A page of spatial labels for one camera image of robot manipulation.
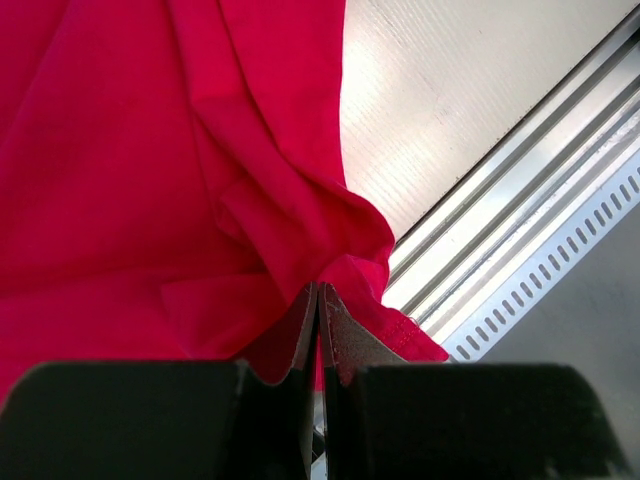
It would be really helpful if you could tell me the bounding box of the aluminium mounting rail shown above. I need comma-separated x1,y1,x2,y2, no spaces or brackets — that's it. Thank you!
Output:
383,12,639,340

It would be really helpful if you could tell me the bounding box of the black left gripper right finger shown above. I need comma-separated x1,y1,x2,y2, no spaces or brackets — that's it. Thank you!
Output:
318,283,633,479

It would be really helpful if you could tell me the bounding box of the crimson pink t shirt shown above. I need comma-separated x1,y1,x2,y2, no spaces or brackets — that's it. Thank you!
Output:
1,1,447,393

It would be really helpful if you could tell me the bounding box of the white slotted cable duct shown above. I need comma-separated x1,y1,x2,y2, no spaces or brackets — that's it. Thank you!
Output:
442,155,639,363

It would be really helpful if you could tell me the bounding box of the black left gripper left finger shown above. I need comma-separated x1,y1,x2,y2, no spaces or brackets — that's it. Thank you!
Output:
1,283,318,479

